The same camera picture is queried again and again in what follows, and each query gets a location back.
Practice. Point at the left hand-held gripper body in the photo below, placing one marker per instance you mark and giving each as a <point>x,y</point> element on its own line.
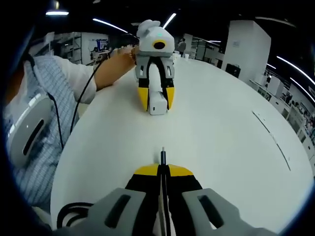
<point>155,41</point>

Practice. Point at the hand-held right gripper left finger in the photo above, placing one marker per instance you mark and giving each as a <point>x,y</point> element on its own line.
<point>110,211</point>

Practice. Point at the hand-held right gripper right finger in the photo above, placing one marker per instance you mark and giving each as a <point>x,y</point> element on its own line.
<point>209,211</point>

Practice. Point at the white charger adapter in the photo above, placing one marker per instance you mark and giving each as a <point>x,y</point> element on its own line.
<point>157,105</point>

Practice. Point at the white desk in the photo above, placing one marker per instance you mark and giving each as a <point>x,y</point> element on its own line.
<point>221,147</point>

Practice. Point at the person's left hand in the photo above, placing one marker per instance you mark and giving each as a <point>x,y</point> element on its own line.
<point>132,57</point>

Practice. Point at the long ceiling light strip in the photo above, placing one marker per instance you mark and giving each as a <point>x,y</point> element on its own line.
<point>169,19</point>
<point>109,24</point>

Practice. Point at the black box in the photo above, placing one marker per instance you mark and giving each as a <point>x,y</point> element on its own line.
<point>232,70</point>

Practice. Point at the person's checkered shirt torso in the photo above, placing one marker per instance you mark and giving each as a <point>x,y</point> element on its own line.
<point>61,73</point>

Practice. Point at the white square pillar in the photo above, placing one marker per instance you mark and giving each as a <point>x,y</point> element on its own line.
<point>246,44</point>

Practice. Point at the white chest device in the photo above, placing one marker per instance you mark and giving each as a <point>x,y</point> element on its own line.
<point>27,127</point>

